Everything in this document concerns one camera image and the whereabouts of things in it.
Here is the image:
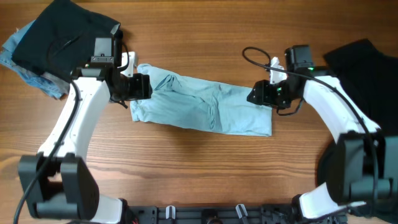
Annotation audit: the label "light blue t-shirt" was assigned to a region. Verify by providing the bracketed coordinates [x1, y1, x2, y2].
[130, 63, 272, 137]

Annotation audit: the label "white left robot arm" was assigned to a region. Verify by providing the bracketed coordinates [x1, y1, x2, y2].
[18, 52, 152, 223]

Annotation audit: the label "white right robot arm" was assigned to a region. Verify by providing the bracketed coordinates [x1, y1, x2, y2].
[248, 59, 397, 223]

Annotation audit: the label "black clothes pile right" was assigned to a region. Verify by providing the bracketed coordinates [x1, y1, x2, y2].
[323, 39, 397, 137]

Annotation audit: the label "grey folded garment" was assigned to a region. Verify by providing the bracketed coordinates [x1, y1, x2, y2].
[42, 72, 70, 94]

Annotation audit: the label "black folded garment on stack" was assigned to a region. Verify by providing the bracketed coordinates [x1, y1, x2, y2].
[12, 0, 120, 83]

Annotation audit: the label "blue denim folded jeans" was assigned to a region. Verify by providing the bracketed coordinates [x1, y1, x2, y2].
[1, 21, 64, 99]

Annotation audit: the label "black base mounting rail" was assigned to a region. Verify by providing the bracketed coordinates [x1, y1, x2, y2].
[124, 203, 302, 224]

